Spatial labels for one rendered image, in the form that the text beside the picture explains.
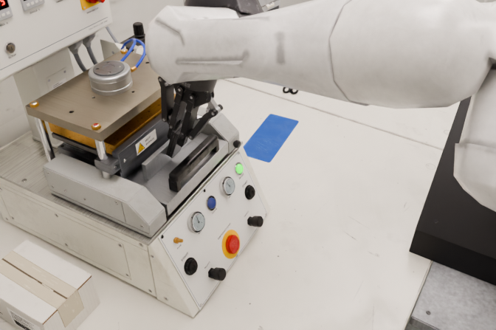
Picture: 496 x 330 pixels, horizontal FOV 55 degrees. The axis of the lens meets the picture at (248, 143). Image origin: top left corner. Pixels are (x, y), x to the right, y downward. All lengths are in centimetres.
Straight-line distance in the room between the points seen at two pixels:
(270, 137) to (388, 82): 102
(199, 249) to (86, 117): 34
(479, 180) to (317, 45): 18
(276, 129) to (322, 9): 100
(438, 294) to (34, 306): 78
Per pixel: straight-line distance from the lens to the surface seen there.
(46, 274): 101
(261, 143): 138
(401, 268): 111
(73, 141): 98
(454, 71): 40
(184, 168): 90
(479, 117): 43
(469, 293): 112
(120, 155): 88
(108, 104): 92
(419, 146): 146
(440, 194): 109
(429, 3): 41
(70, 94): 97
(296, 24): 47
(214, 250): 101
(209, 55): 54
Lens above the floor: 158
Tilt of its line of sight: 37 degrees down
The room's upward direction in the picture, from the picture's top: straight up
